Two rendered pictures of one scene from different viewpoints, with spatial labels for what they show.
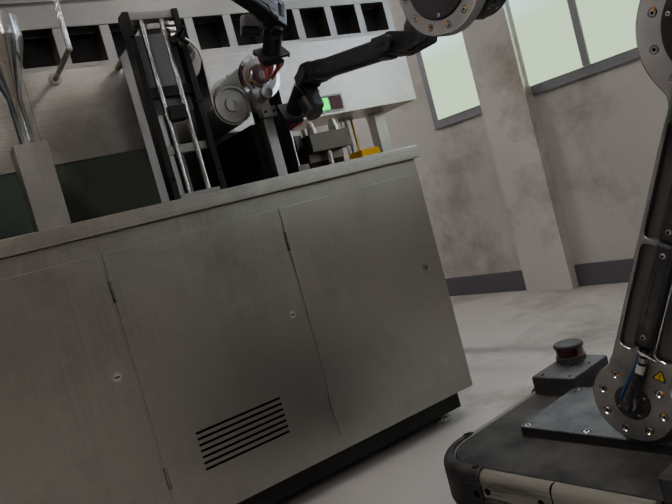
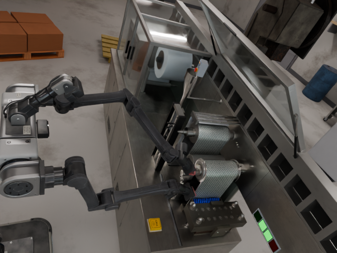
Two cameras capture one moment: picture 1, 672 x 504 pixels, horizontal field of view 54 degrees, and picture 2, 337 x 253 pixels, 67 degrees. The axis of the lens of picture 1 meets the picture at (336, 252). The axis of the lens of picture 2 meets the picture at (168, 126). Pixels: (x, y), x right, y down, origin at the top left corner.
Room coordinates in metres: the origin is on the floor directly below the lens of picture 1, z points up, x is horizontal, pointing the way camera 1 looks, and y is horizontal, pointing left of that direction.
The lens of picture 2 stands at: (1.89, -1.09, 2.35)
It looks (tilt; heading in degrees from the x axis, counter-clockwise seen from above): 37 degrees down; 91
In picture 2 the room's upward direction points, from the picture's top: 24 degrees clockwise
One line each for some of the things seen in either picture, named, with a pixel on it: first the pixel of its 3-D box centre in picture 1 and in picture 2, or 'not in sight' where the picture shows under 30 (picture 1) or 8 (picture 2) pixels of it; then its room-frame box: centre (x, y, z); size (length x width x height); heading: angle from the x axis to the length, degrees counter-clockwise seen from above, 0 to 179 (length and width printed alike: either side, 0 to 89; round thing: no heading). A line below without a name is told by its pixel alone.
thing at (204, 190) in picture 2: (271, 125); (210, 191); (2.30, 0.10, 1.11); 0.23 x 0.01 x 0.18; 31
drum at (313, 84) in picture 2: not in sight; (321, 83); (5.01, 5.88, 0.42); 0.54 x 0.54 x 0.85
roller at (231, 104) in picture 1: (218, 114); (205, 163); (2.21, 0.26, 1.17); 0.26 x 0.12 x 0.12; 31
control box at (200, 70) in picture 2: not in sight; (200, 68); (1.91, 0.58, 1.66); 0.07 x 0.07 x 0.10; 16
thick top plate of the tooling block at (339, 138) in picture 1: (303, 151); (215, 215); (2.39, 0.02, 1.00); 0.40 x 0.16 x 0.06; 31
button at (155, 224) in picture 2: (365, 153); (155, 224); (2.04, -0.17, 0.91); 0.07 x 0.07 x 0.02; 31
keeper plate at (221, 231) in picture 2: not in sight; (220, 231); (2.45, -0.05, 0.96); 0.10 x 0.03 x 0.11; 31
